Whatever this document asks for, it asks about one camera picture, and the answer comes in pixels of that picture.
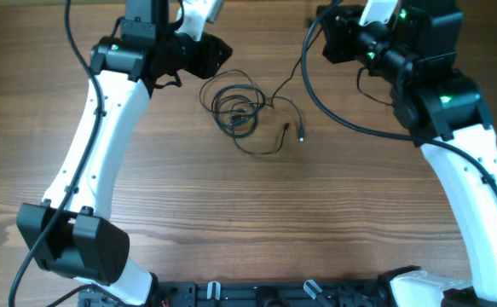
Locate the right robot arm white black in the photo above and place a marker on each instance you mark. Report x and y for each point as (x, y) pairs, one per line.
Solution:
(412, 46)

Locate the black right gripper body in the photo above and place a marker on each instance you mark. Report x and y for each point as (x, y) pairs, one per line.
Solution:
(339, 32)

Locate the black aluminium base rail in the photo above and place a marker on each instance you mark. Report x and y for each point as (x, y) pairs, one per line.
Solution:
(343, 294)

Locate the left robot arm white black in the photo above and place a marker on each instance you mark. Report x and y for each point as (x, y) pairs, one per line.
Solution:
(69, 232)

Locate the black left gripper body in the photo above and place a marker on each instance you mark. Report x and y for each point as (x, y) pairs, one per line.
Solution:
(191, 55)

